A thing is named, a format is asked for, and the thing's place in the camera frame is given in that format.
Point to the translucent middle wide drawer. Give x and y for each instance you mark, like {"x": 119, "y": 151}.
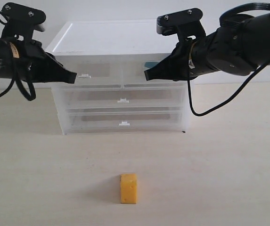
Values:
{"x": 123, "y": 98}

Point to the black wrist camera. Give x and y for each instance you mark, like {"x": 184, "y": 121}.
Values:
{"x": 21, "y": 21}
{"x": 184, "y": 24}

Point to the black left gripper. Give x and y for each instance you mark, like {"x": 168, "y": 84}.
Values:
{"x": 33, "y": 62}

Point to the yellow cheese block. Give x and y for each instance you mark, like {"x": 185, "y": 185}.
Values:
{"x": 128, "y": 188}

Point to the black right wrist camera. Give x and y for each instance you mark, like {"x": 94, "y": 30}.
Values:
{"x": 184, "y": 24}

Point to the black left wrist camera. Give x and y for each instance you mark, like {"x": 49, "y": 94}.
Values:
{"x": 21, "y": 21}

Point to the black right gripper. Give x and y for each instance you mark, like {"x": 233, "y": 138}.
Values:
{"x": 175, "y": 67}

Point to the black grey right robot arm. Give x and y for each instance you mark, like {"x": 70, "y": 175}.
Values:
{"x": 239, "y": 46}

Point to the white plastic drawer cabinet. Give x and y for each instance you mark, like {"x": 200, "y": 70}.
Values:
{"x": 111, "y": 42}

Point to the translucent bottom wide drawer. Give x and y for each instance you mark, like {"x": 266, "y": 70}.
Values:
{"x": 126, "y": 119}

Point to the translucent wide drawer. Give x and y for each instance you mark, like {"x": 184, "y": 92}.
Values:
{"x": 123, "y": 98}
{"x": 126, "y": 119}

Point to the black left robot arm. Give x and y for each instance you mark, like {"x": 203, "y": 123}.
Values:
{"x": 31, "y": 62}

